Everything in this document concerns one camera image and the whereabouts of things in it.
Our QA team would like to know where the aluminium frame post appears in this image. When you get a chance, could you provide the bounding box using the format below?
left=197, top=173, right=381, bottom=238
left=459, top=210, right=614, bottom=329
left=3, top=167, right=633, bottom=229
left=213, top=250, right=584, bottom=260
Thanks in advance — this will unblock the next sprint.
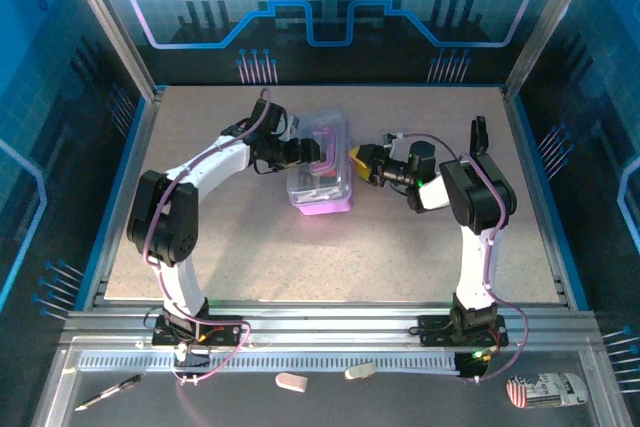
left=55, top=0, right=166, bottom=101
left=503, top=0, right=601, bottom=98

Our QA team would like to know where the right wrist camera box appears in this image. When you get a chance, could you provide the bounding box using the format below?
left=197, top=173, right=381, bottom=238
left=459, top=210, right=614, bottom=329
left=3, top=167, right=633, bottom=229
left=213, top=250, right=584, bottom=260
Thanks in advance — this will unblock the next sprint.
left=382, top=132, right=409, bottom=161

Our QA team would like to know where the aluminium mounting rail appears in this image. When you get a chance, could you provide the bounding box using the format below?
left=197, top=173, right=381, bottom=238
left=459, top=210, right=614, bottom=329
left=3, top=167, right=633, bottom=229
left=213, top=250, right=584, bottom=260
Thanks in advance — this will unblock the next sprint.
left=59, top=299, right=604, bottom=348

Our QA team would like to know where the striped printed pouch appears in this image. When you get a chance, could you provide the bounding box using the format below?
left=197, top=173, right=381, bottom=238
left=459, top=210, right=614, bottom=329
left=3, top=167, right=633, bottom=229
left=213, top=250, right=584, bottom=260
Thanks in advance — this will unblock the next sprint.
left=505, top=371, right=589, bottom=409

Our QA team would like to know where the aluminium table side rail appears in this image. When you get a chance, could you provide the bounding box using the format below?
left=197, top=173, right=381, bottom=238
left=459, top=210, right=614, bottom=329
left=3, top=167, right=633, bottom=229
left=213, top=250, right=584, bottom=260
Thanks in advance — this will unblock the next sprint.
left=501, top=86, right=574, bottom=308
left=82, top=89, right=166, bottom=311

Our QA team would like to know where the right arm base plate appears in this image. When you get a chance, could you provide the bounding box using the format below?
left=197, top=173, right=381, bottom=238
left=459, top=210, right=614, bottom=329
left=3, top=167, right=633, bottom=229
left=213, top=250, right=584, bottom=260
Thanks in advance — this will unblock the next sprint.
left=418, top=314, right=510, bottom=348

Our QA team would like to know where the black pen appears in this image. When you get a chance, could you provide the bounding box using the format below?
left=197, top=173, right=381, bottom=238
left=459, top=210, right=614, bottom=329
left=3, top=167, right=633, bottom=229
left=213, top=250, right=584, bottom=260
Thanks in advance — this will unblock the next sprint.
left=73, top=373, right=144, bottom=412

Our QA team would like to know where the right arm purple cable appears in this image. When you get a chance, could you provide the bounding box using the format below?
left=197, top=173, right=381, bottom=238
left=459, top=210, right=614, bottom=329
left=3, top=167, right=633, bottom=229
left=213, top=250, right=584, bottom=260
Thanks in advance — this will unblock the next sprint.
left=399, top=132, right=530, bottom=386

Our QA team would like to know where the pink eraser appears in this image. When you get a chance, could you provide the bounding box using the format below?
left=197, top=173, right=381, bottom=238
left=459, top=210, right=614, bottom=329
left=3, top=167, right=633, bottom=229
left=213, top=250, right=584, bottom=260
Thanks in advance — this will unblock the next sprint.
left=274, top=371, right=309, bottom=393

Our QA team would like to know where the slotted cable duct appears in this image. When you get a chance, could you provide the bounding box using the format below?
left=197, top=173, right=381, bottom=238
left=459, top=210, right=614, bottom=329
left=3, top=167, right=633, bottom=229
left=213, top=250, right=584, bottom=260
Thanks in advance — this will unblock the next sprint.
left=77, top=350, right=461, bottom=373

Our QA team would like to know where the white eraser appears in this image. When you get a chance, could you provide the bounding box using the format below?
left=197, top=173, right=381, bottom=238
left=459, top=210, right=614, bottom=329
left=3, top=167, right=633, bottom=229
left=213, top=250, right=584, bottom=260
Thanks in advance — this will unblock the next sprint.
left=343, top=361, right=376, bottom=381

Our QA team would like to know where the purple clear-lid tool box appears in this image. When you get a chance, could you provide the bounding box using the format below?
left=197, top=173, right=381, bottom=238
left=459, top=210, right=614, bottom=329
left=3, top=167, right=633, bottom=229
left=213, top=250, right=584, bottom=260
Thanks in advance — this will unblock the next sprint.
left=285, top=106, right=355, bottom=217

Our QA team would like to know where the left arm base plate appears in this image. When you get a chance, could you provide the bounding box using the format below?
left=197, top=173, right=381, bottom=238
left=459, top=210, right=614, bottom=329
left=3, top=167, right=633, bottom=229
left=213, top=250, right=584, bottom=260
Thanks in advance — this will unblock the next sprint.
left=152, top=315, right=244, bottom=348

